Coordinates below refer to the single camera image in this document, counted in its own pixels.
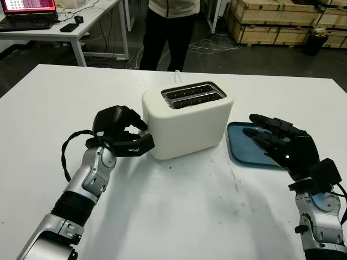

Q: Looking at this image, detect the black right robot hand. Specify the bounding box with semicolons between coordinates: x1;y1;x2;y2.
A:
242;113;320;181

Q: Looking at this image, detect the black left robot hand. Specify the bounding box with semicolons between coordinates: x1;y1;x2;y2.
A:
92;105;149;141

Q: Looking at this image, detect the blue plastic tray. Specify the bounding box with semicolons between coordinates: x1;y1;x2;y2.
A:
226;121;288;171

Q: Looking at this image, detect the white two-slot toaster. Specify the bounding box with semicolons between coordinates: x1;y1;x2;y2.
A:
141;80;235;160

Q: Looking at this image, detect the person in black trousers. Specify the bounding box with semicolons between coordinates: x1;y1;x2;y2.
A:
139;0;201;72

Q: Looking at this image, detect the white office desk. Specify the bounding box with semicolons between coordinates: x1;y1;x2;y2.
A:
0;0;130;67

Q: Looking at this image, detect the black smartphone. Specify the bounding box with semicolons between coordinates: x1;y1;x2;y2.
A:
59;23;79;33

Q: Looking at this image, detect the black trash bin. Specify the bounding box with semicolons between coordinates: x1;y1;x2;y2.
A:
303;27;329;57

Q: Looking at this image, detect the wooden crate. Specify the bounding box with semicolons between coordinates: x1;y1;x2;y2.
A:
316;0;347;30
226;13;311;46
322;29;347;49
230;0;320;27

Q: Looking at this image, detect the black laptop with pink screen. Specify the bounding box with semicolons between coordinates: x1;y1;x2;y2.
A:
0;0;59;32

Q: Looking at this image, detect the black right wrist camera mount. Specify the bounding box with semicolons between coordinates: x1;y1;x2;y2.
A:
288;158;342;194

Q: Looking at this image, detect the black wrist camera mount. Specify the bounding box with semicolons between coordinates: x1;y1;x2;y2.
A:
85;132;156;158
288;158;342;194

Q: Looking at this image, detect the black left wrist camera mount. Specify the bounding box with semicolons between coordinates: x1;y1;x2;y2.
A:
85;132;156;158

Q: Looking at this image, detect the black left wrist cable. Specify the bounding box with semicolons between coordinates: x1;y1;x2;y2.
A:
61;129;95;183

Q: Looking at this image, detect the white floor cable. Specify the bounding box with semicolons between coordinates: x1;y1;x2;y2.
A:
188;39;243;55

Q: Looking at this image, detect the white metal frame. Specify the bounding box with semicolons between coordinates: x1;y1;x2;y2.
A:
207;0;222;35

